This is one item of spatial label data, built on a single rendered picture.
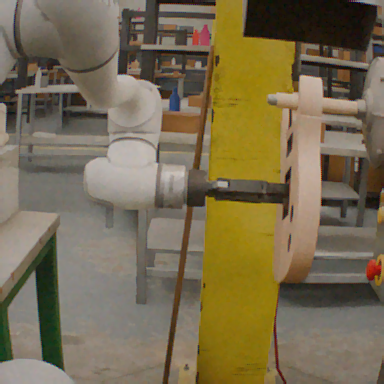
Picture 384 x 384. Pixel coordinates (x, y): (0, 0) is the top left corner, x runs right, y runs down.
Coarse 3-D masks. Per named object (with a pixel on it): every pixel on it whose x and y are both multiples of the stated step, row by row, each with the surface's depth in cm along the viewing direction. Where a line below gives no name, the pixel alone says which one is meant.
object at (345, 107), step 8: (280, 96) 139; (288, 96) 139; (296, 96) 140; (280, 104) 139; (288, 104) 139; (296, 104) 139; (328, 104) 139; (336, 104) 139; (344, 104) 139; (352, 104) 139; (328, 112) 140; (336, 112) 140; (344, 112) 139; (352, 112) 139
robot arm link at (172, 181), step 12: (168, 168) 140; (180, 168) 140; (168, 180) 139; (180, 180) 139; (156, 192) 139; (168, 192) 139; (180, 192) 139; (156, 204) 140; (168, 204) 140; (180, 204) 140
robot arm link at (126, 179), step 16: (112, 144) 143; (128, 144) 141; (144, 144) 142; (96, 160) 141; (112, 160) 139; (128, 160) 139; (144, 160) 140; (96, 176) 138; (112, 176) 138; (128, 176) 138; (144, 176) 138; (96, 192) 139; (112, 192) 138; (128, 192) 138; (144, 192) 138; (128, 208) 141; (144, 208) 142
